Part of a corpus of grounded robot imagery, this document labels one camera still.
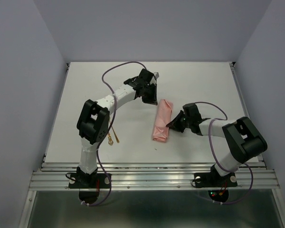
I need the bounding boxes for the gold fork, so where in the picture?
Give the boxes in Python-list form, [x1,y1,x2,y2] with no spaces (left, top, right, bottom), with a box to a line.
[111,126,120,143]

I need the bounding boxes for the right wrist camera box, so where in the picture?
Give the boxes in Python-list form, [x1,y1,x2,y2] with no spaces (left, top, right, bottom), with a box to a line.
[183,103,202,122]

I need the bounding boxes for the pink satin napkin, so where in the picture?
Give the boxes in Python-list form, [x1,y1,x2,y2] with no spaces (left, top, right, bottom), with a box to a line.
[152,99,173,143]

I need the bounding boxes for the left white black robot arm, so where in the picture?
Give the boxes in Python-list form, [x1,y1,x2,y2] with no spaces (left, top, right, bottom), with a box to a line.
[73,72,159,188]

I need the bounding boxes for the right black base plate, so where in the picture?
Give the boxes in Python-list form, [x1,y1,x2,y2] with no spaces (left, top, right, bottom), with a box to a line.
[191,172,238,188]

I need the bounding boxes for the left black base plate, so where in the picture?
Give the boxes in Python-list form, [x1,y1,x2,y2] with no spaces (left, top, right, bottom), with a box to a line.
[66,172,110,189]

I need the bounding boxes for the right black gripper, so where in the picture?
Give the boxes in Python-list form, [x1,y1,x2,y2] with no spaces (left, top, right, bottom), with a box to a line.
[166,110,191,132]

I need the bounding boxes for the gold spoon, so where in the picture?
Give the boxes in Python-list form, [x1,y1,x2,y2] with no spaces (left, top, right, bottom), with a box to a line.
[107,133,114,146]

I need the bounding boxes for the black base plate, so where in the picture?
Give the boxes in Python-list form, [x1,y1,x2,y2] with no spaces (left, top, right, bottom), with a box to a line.
[66,172,110,189]
[191,172,238,188]

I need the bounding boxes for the aluminium frame rail front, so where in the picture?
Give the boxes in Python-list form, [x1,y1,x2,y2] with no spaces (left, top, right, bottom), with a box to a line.
[29,162,280,191]

